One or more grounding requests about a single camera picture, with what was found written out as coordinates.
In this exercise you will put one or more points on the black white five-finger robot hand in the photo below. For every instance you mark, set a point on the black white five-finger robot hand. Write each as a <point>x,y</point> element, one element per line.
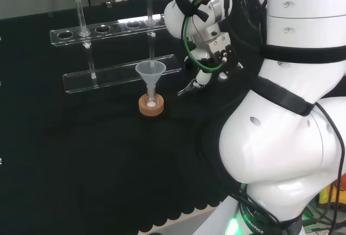
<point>219,54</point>

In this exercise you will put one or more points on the translucent plastic funnel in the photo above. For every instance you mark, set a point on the translucent plastic funnel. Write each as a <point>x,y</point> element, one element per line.
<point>150,71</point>

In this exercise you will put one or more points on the small round-bottom glass flask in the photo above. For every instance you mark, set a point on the small round-bottom glass flask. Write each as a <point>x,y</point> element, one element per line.
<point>151,101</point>

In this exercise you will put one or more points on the yellow stop button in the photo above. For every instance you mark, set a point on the yellow stop button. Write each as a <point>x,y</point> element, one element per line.
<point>331,191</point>

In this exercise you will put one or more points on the clear acrylic funnel stand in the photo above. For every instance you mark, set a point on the clear acrylic funnel stand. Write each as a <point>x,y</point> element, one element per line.
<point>119,56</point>

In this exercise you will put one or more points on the black bench cloth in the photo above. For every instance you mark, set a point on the black bench cloth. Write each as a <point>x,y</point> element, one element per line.
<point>94,151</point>

